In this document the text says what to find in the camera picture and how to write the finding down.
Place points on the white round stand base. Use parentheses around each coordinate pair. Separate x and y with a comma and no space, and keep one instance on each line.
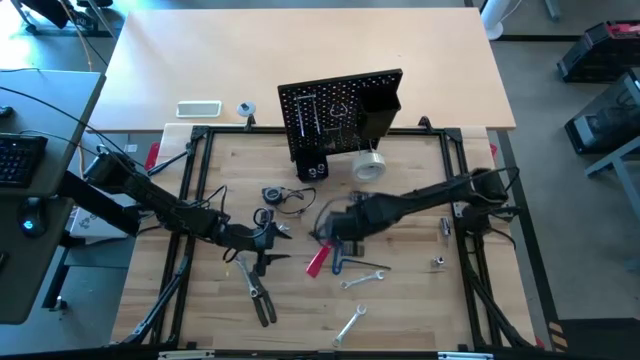
(497,22)

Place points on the grey table frame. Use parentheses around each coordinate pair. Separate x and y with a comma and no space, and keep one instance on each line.
(617,165)

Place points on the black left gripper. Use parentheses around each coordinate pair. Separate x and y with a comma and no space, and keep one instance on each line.
(247,239)

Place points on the large beige desk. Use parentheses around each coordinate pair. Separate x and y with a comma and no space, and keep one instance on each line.
(250,50)

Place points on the black computer keyboard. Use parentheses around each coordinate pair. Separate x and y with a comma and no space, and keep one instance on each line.
(17,160)

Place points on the grey office desk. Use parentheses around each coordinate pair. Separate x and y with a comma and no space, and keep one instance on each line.
(55,100)

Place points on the small black pegboard shelf bin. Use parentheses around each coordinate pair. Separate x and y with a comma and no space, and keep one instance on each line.
(305,160)

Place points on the black equipment case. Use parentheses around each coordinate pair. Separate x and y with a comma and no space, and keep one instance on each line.
(605,125)
(600,50)

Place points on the black computer mouse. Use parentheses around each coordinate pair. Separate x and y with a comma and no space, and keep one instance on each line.
(31,220)

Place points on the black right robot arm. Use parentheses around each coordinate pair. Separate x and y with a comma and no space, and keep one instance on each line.
(440,195)

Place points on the white tape roll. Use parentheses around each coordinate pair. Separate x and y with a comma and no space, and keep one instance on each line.
(356,170)

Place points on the silver metal bracket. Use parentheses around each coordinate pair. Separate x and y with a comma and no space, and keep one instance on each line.
(465,356)
(186,355)

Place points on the black office chair base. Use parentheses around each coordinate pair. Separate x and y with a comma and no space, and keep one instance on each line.
(55,12)

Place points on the black perforated pegboard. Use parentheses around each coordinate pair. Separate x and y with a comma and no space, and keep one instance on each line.
(350,90)

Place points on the red utility knife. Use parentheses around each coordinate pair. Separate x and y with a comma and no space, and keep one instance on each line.
(318,261)

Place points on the red clamp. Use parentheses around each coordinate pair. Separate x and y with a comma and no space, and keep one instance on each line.
(151,156)
(494,150)

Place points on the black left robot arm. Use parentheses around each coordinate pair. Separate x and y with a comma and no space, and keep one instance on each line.
(150,195)

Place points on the black support beam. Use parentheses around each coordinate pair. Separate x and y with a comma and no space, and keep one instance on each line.
(95,202)

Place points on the black aluminium table frame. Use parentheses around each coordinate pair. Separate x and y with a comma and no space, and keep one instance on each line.
(230,131)

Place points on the tall black pegboard bin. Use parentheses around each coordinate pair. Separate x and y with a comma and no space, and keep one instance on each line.
(377,117)

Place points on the white rectangular tray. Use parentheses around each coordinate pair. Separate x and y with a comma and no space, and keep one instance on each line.
(198,109)

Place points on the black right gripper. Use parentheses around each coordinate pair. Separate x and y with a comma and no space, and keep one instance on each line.
(355,220)

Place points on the yellow black hazard tape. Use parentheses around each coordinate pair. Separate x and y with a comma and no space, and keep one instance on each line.
(558,336)

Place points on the clear safety glasses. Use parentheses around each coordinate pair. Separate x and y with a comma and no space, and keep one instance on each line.
(292,195)

